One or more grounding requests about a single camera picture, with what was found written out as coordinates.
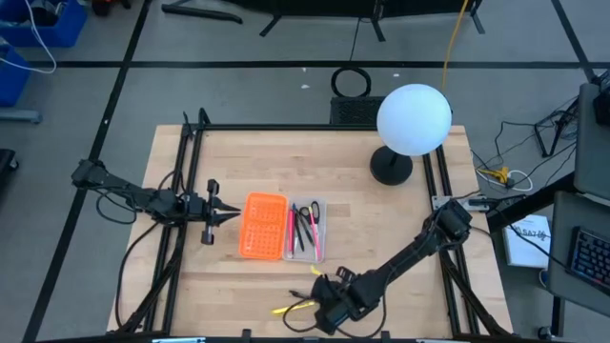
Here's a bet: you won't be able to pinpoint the yellow plug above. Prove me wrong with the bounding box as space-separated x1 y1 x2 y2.
478 166 510 185

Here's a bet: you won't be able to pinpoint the black keyboard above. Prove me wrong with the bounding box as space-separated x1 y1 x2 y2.
565 227 610 293

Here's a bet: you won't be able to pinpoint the black perforated box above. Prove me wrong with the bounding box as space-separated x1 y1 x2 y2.
329 95 382 127

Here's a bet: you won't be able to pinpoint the coiled black cable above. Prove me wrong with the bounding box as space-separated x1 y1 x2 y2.
330 66 373 99

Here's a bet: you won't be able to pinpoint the orange perforated box lid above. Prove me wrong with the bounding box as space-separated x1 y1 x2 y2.
237 192 290 261

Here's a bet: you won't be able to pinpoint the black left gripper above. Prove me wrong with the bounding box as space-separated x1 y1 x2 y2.
186 178 242 247

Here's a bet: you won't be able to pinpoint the black cable bundle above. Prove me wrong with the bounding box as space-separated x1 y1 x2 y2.
471 94 580 190

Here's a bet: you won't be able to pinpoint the grey floor bar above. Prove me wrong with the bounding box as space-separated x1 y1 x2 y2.
0 109 42 126

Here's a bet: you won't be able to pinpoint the grey desk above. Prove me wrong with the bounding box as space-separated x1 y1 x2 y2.
573 83 610 204
545 190 610 318

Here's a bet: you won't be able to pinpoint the black handled scissors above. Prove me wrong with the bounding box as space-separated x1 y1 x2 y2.
291 200 322 261

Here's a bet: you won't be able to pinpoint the yellow cable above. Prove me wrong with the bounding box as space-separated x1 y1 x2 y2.
440 0 471 94

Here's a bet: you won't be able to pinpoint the pink pencil with yellow cap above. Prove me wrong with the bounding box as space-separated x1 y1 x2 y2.
309 205 321 263

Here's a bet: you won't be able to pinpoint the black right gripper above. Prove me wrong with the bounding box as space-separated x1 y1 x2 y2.
289 266 368 334

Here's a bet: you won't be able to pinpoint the black desk leg bar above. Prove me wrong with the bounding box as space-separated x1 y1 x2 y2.
485 171 577 232

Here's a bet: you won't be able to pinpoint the pink highlighter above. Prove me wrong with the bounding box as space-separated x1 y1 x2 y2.
286 208 295 260

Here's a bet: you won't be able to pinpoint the black curtain partition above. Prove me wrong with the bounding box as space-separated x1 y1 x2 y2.
223 0 487 44

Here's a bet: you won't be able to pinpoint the black desk object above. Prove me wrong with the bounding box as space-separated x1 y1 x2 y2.
592 70 610 128

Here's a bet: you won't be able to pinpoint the black aluminium table frame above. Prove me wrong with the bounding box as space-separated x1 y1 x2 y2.
113 107 514 337

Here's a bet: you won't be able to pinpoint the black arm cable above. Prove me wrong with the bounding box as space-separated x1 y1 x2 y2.
282 304 387 339
113 221 161 330

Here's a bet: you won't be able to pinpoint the white booklet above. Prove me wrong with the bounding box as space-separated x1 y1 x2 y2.
502 214 553 270

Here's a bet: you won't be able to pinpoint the white globe table lamp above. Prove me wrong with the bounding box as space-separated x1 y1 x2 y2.
369 83 453 187

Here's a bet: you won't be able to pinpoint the black bar on floor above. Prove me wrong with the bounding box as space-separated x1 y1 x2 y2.
160 3 245 26

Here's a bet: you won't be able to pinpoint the yellow highlighter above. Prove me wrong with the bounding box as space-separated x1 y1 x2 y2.
270 299 319 316

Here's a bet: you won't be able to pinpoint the thin black cable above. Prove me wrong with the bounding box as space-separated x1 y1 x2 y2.
349 17 362 63

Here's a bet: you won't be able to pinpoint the white cable loop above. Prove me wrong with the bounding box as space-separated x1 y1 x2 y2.
476 169 534 192

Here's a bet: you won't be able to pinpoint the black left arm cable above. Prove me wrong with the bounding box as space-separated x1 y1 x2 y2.
113 221 161 330

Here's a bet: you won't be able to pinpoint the blue plastic bin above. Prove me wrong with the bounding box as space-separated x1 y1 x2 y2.
0 45 32 109
0 0 89 49

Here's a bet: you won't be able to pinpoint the clear plastic supply box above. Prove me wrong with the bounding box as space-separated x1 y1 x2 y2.
282 194 328 264

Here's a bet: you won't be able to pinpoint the black pen with rubber grip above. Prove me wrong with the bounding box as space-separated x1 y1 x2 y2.
298 216 316 249

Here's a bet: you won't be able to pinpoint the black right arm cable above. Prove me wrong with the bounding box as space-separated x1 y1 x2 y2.
282 304 387 339

